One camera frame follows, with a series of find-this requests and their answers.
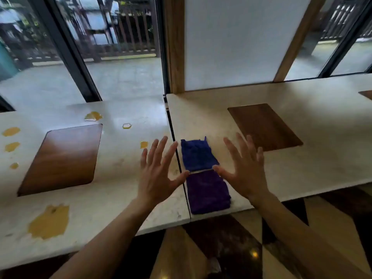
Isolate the blue cleaning cloth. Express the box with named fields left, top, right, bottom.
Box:
left=181, top=136, right=220, bottom=172

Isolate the black window mullion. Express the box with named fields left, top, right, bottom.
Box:
left=318, top=0, right=372, bottom=78
left=26, top=0, right=103, bottom=103
left=0, top=95, right=15, bottom=113
left=154, top=0, right=171, bottom=95

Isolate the person's left hand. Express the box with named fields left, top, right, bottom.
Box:
left=136, top=136, right=190, bottom=207

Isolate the white wall panel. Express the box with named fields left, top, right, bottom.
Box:
left=184, top=0, right=313, bottom=91

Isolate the purple cleaning cloth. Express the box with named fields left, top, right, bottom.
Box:
left=186, top=170, right=232, bottom=215

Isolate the person's right hand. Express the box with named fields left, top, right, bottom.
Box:
left=212, top=133, right=270, bottom=206

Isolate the person's right forearm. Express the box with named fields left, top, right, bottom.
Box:
left=250, top=191, right=372, bottom=279

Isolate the wooden post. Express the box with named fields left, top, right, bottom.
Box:
left=273, top=0, right=328, bottom=83
left=163, top=0, right=186, bottom=94

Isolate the teal outdoor object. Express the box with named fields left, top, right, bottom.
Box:
left=0, top=43, right=19, bottom=82

